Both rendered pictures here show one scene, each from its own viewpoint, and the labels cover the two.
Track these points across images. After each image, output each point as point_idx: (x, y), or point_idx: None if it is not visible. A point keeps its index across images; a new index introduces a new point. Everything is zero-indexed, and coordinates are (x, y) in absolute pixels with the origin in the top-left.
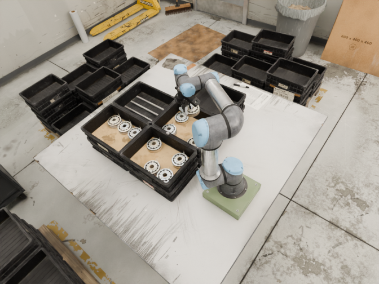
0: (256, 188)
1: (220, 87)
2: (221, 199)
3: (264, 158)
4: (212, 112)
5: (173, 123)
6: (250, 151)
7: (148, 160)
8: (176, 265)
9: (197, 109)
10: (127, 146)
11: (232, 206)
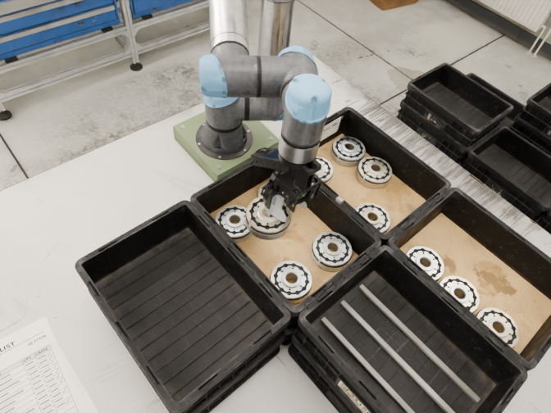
0: (184, 122)
1: (218, 8)
2: (252, 122)
3: (128, 183)
4: (208, 228)
5: (316, 279)
6: (147, 206)
7: (382, 195)
8: (335, 90)
9: (254, 206)
10: (438, 197)
11: None
